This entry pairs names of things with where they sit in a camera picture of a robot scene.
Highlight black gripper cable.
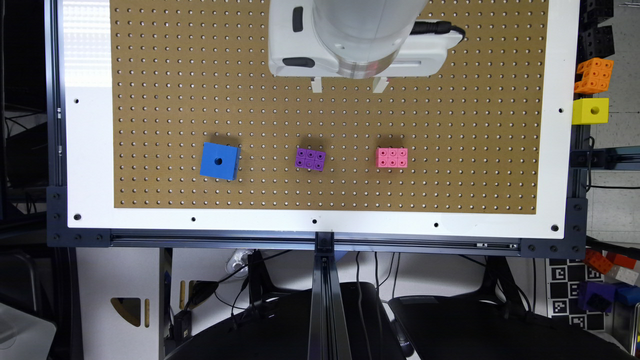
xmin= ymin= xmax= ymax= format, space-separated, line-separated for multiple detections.
xmin=410 ymin=19 xmax=467 ymax=42

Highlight fiducial marker sheet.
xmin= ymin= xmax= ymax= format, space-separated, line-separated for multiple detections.
xmin=545 ymin=259 xmax=607 ymax=331

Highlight black office chair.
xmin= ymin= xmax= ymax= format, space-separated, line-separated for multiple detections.
xmin=168 ymin=282 xmax=404 ymax=360
xmin=389 ymin=296 xmax=632 ymax=360

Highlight purple block on floor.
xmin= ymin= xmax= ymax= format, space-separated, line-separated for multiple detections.
xmin=578 ymin=282 xmax=616 ymax=313

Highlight black office chair right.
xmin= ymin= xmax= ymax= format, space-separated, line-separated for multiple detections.
xmin=389 ymin=296 xmax=632 ymax=360

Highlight blue cube with hole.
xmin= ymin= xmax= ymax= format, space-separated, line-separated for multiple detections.
xmin=200 ymin=142 xmax=241 ymax=181

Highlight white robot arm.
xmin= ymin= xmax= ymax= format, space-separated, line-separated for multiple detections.
xmin=268 ymin=0 xmax=466 ymax=93

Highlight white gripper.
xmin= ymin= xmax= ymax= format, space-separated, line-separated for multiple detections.
xmin=267 ymin=0 xmax=464 ymax=95

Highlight pink lego-style block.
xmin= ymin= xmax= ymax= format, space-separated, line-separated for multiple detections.
xmin=376 ymin=148 xmax=408 ymax=168

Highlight black stacked blocks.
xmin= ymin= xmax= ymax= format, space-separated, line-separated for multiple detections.
xmin=577 ymin=0 xmax=615 ymax=63

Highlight orange red floor blocks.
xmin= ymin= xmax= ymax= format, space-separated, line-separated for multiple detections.
xmin=583 ymin=249 xmax=639 ymax=285

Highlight purple lego-style block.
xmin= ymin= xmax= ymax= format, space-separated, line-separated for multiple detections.
xmin=295 ymin=148 xmax=326 ymax=172

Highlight yellow cube with hole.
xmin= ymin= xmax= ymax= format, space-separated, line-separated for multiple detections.
xmin=572 ymin=98 xmax=609 ymax=125

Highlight brown pegboard panel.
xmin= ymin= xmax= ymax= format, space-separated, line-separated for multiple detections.
xmin=110 ymin=0 xmax=548 ymax=214

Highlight dark aluminium table frame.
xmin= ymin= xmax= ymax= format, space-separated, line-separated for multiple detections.
xmin=43 ymin=0 xmax=589 ymax=360

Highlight orange lego-style block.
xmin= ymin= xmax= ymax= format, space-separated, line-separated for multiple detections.
xmin=574 ymin=57 xmax=614 ymax=95

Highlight black office chair left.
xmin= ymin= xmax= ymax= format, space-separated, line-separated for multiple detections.
xmin=168 ymin=282 xmax=404 ymax=360

